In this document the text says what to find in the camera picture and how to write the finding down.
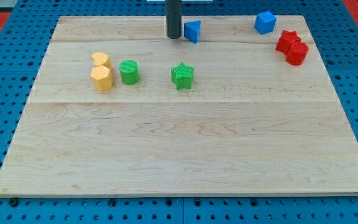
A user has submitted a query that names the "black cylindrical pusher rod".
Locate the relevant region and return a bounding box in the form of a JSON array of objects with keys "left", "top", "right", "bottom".
[{"left": 165, "top": 0, "right": 181, "bottom": 39}]

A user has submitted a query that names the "red cylinder block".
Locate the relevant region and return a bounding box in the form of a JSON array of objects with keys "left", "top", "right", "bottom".
[{"left": 286, "top": 42, "right": 309, "bottom": 66}]

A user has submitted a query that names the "light wooden board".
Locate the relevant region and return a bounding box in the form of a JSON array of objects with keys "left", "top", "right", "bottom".
[{"left": 0, "top": 16, "right": 358, "bottom": 198}]

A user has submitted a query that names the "blue cube block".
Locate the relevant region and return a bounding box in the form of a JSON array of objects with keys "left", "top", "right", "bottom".
[{"left": 254, "top": 11, "right": 277, "bottom": 35}]

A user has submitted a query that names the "blue triangular block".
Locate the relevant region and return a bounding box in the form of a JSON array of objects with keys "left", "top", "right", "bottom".
[{"left": 184, "top": 21, "right": 201, "bottom": 44}]

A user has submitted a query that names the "yellow hexagon block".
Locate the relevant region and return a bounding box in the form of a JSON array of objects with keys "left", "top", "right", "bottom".
[{"left": 90, "top": 65, "right": 114, "bottom": 91}]

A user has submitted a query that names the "red star block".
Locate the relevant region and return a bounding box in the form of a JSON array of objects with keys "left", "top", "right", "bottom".
[{"left": 276, "top": 30, "right": 301, "bottom": 55}]

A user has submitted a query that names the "green cylinder block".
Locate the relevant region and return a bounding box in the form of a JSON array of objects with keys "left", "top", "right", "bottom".
[{"left": 119, "top": 60, "right": 140, "bottom": 85}]

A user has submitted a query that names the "green star block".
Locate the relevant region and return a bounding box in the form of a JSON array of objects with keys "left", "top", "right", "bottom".
[{"left": 171, "top": 62, "right": 194, "bottom": 90}]

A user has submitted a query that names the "yellow heart block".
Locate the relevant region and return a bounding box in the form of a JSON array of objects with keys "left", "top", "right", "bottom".
[{"left": 92, "top": 52, "right": 112, "bottom": 69}]

